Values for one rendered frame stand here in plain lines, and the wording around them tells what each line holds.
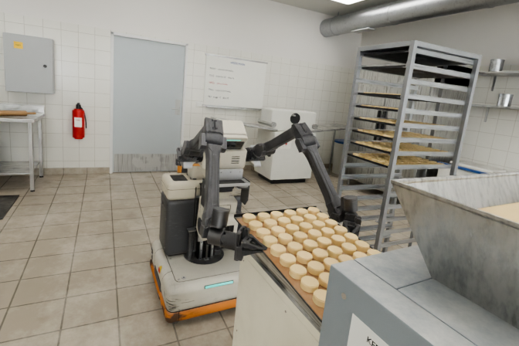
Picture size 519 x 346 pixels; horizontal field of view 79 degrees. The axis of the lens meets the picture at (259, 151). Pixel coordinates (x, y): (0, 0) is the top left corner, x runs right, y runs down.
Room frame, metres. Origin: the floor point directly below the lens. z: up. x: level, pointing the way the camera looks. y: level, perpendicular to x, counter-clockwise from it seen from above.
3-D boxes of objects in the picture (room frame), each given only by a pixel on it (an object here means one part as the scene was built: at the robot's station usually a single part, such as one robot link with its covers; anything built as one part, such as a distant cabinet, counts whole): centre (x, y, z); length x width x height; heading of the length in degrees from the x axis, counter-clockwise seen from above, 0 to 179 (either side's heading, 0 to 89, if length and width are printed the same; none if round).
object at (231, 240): (0.98, 0.06, 0.93); 0.07 x 0.07 x 0.10; 73
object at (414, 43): (1.93, -0.84, 0.97); 0.03 x 0.03 x 1.70; 25
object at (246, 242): (0.96, -0.01, 0.92); 0.09 x 0.07 x 0.07; 73
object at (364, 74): (4.97, -2.16, 1.02); 1.40 x 0.91 x 2.05; 27
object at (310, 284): (0.79, -0.17, 0.93); 0.05 x 0.05 x 0.02
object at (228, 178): (1.78, 0.18, 0.86); 0.28 x 0.16 x 0.22; 118
